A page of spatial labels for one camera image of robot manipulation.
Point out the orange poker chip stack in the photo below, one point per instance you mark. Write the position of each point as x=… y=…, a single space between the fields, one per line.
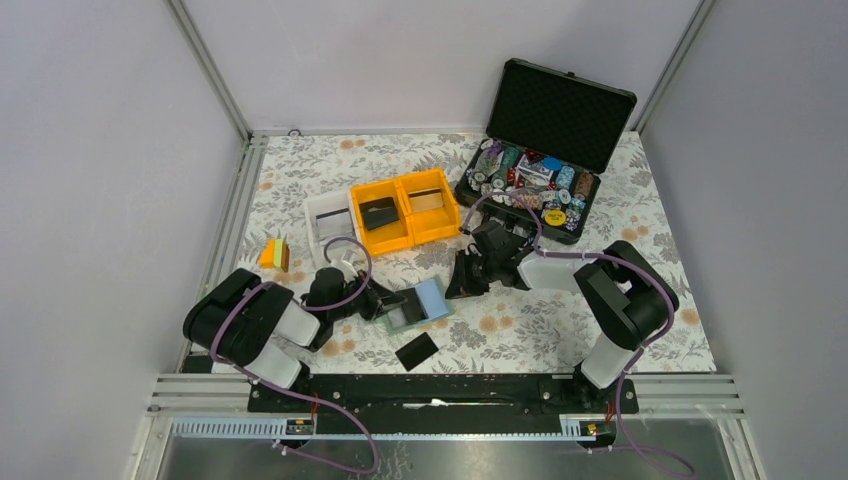
x=523 y=199

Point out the dark card in bin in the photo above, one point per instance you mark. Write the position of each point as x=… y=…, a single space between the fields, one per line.
x=379 y=213

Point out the floral table mat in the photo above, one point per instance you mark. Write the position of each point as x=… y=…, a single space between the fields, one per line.
x=504 y=331

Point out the yellow big blind chip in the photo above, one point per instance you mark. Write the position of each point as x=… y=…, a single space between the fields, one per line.
x=554 y=217

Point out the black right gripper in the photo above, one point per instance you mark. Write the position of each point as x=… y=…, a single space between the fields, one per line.
x=461 y=284

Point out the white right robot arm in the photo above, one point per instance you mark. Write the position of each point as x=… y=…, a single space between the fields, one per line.
x=630 y=301

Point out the card in yellow bin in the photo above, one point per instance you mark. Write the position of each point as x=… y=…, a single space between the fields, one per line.
x=425 y=200

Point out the black poker chip case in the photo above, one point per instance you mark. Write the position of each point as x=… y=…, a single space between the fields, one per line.
x=551 y=132

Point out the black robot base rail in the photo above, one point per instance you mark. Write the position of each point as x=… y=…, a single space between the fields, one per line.
x=450 y=404

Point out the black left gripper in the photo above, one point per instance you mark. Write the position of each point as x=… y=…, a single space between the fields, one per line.
x=378 y=297

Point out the yellow double storage bin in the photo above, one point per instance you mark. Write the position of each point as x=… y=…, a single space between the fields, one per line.
x=412 y=229

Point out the black credit card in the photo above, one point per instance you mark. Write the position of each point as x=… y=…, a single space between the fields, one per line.
x=417 y=351

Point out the white storage bin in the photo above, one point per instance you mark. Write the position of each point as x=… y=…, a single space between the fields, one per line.
x=328 y=216

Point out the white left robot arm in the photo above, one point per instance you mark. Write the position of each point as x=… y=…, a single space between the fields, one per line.
x=239 y=319

